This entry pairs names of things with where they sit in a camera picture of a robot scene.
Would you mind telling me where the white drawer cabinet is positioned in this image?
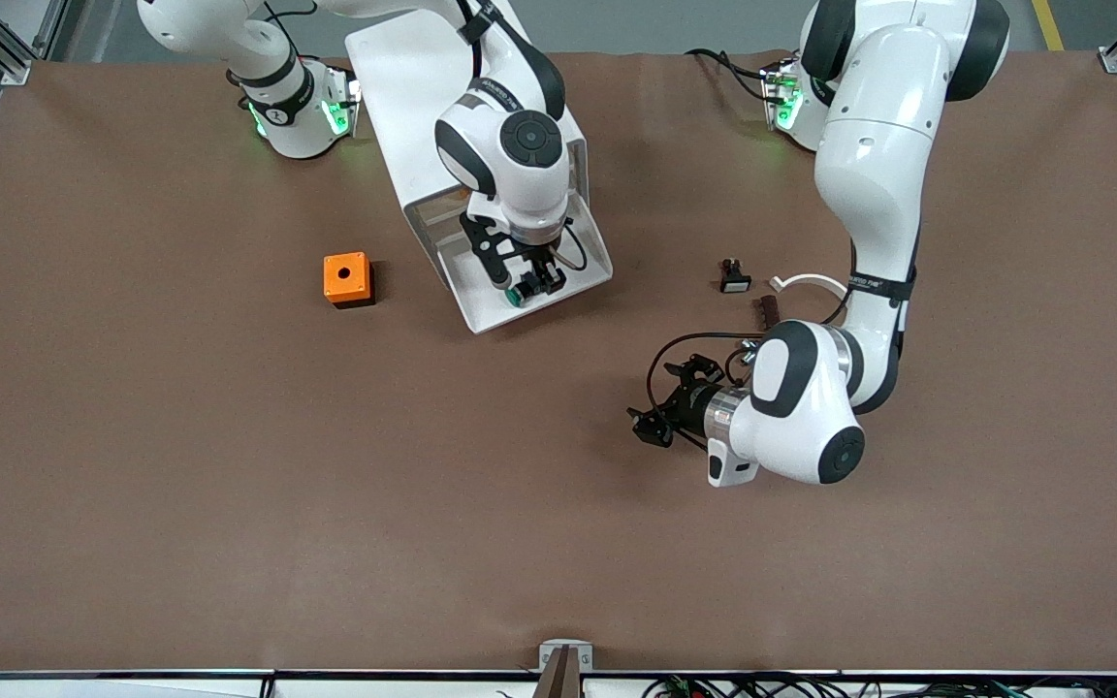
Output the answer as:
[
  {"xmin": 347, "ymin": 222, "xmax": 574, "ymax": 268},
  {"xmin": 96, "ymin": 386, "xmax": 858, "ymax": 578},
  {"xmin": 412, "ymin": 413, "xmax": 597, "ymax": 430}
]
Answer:
[{"xmin": 344, "ymin": 0, "xmax": 590, "ymax": 292}]

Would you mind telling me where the brown table cover mat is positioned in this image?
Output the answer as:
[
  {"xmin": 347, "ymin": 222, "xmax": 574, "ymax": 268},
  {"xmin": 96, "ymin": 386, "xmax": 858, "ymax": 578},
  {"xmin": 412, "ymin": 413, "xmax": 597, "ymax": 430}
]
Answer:
[{"xmin": 0, "ymin": 48, "xmax": 1117, "ymax": 675}]

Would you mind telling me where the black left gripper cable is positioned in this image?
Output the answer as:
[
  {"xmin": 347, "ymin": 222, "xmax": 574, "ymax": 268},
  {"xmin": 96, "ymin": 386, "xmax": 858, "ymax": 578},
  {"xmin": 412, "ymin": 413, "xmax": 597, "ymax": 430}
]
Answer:
[{"xmin": 644, "ymin": 332, "xmax": 765, "ymax": 457}]

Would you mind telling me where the white curved plastic bracket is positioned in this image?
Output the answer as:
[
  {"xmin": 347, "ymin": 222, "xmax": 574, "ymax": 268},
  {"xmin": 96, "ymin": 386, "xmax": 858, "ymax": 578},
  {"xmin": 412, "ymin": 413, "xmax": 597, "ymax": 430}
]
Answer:
[{"xmin": 769, "ymin": 273, "xmax": 850, "ymax": 303}]

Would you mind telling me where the orange button enclosure box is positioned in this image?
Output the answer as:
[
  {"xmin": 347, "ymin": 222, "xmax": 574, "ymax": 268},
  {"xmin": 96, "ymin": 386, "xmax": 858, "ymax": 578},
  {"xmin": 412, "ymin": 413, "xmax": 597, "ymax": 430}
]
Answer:
[{"xmin": 323, "ymin": 252, "xmax": 376, "ymax": 310}]

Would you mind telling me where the grey metal mount bracket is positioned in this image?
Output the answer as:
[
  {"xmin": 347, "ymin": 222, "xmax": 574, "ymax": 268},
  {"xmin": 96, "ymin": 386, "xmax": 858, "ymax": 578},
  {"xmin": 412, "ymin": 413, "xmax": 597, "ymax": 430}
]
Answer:
[{"xmin": 537, "ymin": 639, "xmax": 594, "ymax": 673}]

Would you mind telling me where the black base power cable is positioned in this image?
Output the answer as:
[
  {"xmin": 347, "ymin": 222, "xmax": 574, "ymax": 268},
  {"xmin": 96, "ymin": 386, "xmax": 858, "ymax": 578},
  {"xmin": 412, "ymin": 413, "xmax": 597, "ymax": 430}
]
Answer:
[{"xmin": 685, "ymin": 47, "xmax": 775, "ymax": 103}]

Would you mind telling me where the brown camera post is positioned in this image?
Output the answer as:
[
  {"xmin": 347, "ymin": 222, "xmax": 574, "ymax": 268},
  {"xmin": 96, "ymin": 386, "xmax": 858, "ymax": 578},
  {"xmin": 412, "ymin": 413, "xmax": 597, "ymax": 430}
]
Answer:
[{"xmin": 531, "ymin": 648, "xmax": 585, "ymax": 698}]

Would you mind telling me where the black cable bundle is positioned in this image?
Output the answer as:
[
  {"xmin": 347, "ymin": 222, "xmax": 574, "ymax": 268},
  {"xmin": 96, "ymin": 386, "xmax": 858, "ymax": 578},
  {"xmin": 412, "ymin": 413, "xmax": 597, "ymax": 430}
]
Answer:
[{"xmin": 641, "ymin": 672, "xmax": 1117, "ymax": 698}]

